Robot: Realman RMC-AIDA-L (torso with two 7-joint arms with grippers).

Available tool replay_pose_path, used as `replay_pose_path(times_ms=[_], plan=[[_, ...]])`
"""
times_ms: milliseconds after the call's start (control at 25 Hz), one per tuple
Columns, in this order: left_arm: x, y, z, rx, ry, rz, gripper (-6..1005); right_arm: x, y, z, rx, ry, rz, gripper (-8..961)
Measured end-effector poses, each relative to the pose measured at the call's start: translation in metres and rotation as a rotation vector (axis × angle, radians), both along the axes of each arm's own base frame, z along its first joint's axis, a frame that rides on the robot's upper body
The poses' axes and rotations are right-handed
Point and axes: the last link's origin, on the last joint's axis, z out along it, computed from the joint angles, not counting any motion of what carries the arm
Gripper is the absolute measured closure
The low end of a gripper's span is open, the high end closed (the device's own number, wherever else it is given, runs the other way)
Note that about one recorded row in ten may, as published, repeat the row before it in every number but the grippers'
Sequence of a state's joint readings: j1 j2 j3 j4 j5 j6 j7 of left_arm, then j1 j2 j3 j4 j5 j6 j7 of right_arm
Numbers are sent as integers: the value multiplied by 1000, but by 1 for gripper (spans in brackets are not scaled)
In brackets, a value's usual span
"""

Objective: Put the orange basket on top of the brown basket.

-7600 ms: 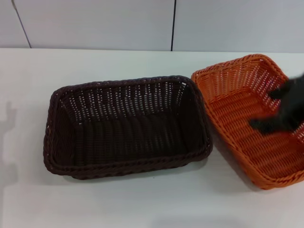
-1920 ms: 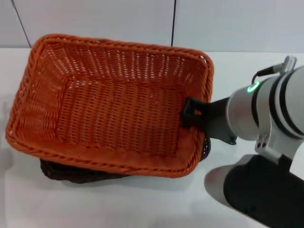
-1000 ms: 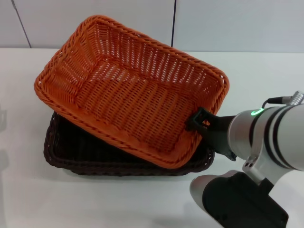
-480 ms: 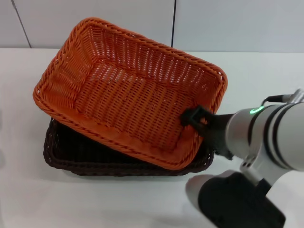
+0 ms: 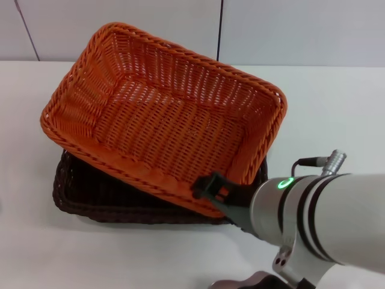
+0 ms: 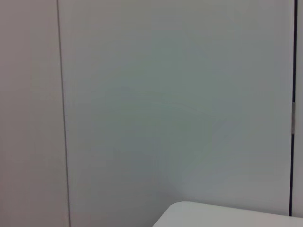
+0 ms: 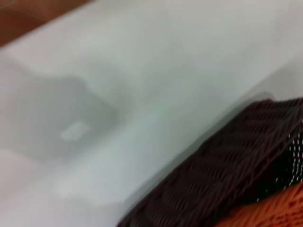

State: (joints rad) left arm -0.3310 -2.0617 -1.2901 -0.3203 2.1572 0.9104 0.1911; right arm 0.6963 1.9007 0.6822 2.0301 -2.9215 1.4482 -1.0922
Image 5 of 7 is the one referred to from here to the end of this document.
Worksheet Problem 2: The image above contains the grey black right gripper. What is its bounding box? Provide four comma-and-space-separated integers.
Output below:
192, 170, 260, 240

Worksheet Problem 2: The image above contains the orange woven basket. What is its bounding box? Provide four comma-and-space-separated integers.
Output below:
38, 21, 289, 219

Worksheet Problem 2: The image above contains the dark brown woven basket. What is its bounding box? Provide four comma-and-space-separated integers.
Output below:
53, 149, 268, 226

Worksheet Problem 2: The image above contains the thin black cable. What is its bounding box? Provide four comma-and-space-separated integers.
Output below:
290, 156, 321, 177

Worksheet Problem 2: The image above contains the silver cable connector plug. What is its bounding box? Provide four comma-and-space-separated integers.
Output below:
318, 148, 347, 178

